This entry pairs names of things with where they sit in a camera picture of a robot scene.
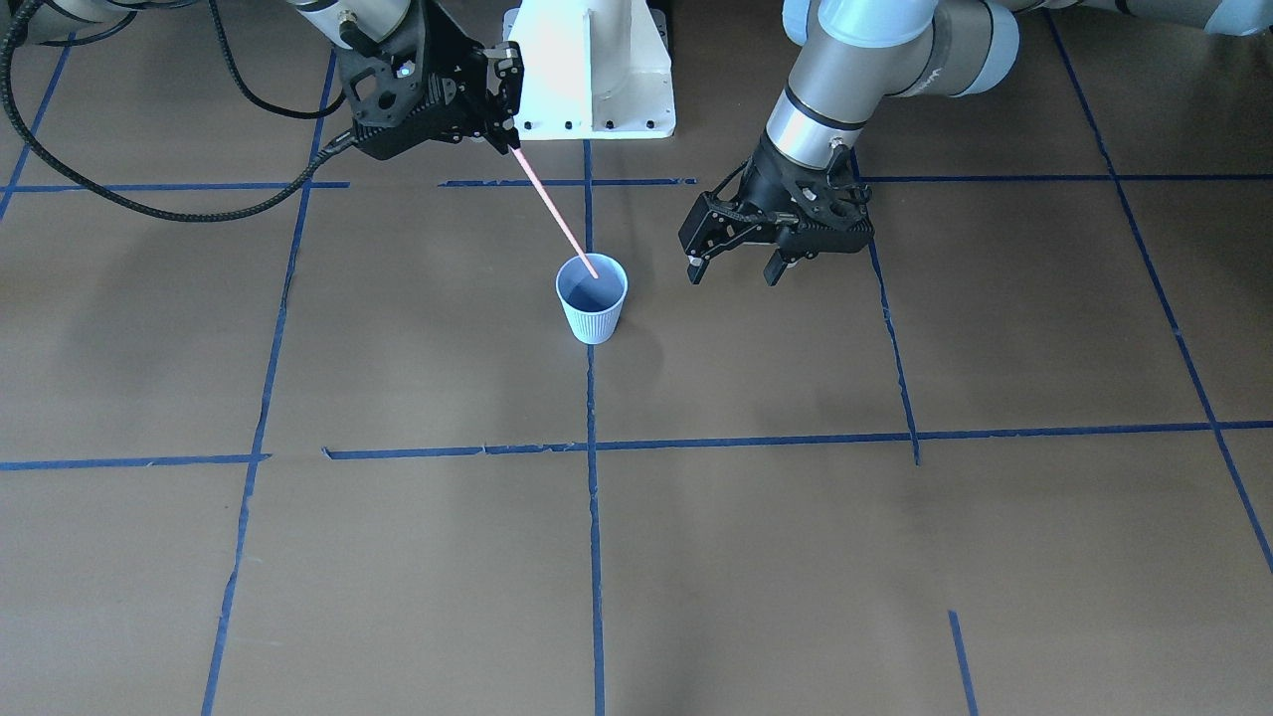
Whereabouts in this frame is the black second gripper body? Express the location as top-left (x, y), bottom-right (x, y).
top-left (679, 136), bottom-right (876, 262)

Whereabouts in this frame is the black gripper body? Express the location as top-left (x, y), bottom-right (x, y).
top-left (336, 1), bottom-right (496, 161)

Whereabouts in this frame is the pink chopstick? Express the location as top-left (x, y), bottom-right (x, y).
top-left (510, 148), bottom-right (600, 279)

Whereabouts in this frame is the blue ribbed cup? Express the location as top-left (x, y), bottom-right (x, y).
top-left (554, 254), bottom-right (629, 345)

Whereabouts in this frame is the silver blue second robot arm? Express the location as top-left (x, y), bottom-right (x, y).
top-left (314, 1), bottom-right (1037, 284)

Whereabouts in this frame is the white column with base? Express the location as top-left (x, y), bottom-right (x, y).
top-left (503, 1), bottom-right (677, 141)

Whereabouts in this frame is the black braided cable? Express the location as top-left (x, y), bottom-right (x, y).
top-left (0, 0), bottom-right (362, 224)

